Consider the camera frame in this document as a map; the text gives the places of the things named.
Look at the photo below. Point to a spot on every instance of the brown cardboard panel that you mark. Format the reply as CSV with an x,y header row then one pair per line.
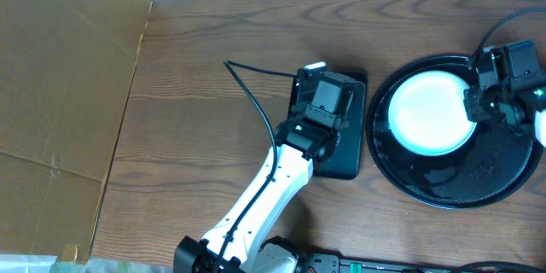
x,y
66,73

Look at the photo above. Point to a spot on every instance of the black rectangular water tray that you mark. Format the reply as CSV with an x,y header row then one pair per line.
x,y
345,162

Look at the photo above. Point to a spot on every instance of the mint green plate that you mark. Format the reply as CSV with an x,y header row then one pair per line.
x,y
426,113

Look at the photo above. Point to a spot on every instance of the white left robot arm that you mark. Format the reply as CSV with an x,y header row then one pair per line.
x,y
239,242

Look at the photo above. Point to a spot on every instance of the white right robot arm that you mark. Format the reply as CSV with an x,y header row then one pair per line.
x,y
535,131

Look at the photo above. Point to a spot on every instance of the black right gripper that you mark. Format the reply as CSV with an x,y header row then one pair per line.
x,y
472,102

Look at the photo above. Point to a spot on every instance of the black round tray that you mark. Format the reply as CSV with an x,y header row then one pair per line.
x,y
487,168

